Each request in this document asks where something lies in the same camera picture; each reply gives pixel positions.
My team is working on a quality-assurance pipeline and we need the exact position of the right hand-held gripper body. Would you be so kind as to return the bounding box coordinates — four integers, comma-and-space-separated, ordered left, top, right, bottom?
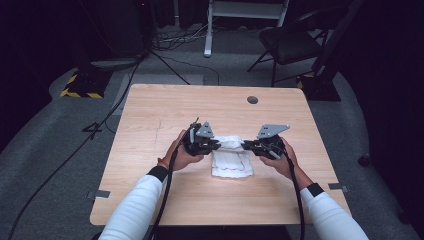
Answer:
251, 123, 291, 160

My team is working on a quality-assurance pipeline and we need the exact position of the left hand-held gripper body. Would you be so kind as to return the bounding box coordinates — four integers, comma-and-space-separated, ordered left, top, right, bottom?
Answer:
182, 117, 218, 157

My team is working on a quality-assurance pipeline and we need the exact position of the white towel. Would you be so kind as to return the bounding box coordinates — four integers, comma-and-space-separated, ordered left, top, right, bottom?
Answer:
210, 134, 255, 179

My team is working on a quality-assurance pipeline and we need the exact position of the person's left hand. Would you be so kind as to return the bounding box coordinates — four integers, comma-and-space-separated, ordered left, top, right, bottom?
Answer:
162, 129, 205, 173

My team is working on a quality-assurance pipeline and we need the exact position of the person's right hand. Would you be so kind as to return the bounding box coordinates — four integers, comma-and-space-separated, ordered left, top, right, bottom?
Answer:
259, 136, 301, 181

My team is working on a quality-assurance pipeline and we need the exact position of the black slanted stand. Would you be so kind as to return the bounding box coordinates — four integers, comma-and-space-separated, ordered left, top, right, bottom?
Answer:
295, 0, 366, 103

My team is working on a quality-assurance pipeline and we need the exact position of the black caster wheel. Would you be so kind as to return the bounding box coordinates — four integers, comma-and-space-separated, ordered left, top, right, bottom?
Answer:
357, 153, 371, 168

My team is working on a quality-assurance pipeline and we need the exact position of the black folding chair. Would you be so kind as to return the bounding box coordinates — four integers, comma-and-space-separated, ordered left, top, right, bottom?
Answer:
246, 7, 331, 88

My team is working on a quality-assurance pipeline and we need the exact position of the black yellow striped stand base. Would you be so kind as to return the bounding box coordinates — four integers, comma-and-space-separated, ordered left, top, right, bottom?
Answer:
59, 64, 113, 100

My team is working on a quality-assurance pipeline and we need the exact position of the left hand-held gripper cable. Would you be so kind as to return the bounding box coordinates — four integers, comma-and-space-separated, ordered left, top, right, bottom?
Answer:
148, 117, 201, 240

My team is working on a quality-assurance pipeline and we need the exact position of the hand-held gripper cable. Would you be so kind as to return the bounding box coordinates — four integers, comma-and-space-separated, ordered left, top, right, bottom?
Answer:
266, 143, 307, 240
148, 117, 201, 240

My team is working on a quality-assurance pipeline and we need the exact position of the right hand-held gripper cable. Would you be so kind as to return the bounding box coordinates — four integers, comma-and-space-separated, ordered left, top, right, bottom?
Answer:
266, 143, 307, 240

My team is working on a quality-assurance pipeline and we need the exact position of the thin black curved floor cable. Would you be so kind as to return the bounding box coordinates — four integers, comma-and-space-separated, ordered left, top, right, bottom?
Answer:
159, 53, 221, 87

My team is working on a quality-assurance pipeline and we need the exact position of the grey metal table bracket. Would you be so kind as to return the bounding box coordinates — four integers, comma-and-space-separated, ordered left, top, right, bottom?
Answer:
86, 188, 112, 201
327, 182, 351, 194

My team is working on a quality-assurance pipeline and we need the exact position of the bundle of floor cables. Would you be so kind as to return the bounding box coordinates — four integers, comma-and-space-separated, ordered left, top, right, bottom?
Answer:
151, 21, 216, 52

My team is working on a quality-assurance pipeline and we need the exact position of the long black floor cable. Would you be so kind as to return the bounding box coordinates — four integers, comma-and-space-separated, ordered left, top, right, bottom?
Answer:
7, 49, 149, 240

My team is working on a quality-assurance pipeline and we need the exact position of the white metal stand frame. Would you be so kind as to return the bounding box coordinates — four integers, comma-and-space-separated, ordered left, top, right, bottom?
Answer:
203, 0, 291, 59

